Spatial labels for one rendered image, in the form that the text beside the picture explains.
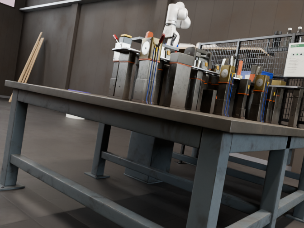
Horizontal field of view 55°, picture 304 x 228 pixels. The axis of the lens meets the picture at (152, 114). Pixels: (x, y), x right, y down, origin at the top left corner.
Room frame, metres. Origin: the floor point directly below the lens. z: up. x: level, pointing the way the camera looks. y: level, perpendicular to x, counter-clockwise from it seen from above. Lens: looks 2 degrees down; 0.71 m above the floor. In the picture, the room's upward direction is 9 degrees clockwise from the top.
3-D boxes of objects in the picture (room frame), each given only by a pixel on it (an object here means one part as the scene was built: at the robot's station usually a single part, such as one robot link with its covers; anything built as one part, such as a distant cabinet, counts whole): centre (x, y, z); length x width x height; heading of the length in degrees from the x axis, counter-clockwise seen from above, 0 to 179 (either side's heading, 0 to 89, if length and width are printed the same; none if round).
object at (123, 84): (1.78, 0.20, 0.84); 0.12 x 0.05 x 0.29; 34
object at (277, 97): (2.32, -0.94, 0.84); 0.05 x 0.05 x 0.29; 34
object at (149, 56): (1.64, 0.06, 0.88); 0.14 x 0.09 x 0.36; 34
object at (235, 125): (2.40, -0.44, 0.68); 2.56 x 1.61 x 0.04; 140
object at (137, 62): (1.84, 0.12, 0.84); 0.05 x 0.05 x 0.29; 34
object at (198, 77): (2.09, -0.25, 0.84); 0.12 x 0.05 x 0.29; 34
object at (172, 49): (2.28, 0.06, 1.16); 0.37 x 0.14 x 0.02; 124
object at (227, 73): (2.01, -0.47, 0.87); 0.12 x 0.07 x 0.35; 34
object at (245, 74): (2.85, -0.92, 1.09); 0.30 x 0.17 x 0.13; 27
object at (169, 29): (2.35, -0.03, 1.29); 0.10 x 0.07 x 0.11; 44
